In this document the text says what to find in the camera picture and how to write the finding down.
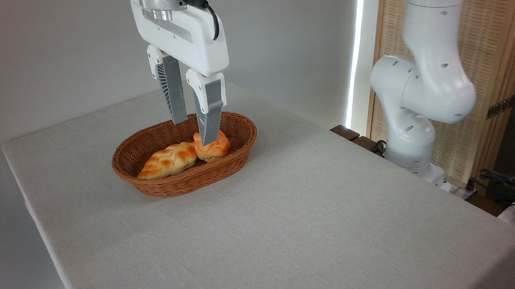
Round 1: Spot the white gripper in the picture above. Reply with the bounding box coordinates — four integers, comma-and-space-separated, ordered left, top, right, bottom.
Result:
120, 0, 233, 147

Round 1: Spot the round knotted bread roll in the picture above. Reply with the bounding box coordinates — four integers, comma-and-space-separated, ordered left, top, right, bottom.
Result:
192, 128, 232, 164

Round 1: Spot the long braided bread loaf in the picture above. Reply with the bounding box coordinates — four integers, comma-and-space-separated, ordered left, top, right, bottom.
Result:
137, 139, 199, 184

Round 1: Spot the brown oval wicker basket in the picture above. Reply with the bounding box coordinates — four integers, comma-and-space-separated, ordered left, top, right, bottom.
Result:
110, 105, 258, 203

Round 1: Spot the small dark wooden block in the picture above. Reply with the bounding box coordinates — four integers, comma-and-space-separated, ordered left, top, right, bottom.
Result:
329, 124, 361, 142

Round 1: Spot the light grey tablecloth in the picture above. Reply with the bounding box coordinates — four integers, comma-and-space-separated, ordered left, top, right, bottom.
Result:
0, 68, 515, 289

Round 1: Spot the large dark wooden block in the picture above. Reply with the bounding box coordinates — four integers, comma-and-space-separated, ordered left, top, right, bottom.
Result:
351, 135, 388, 158

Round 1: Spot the dark metal screen hinge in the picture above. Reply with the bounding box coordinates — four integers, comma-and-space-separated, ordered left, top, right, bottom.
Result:
486, 93, 515, 121

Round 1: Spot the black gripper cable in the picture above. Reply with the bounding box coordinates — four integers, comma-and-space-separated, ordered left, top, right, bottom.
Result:
179, 0, 222, 41

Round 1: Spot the black cable bundle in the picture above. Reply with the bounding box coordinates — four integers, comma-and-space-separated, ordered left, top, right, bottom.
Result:
475, 168, 515, 210

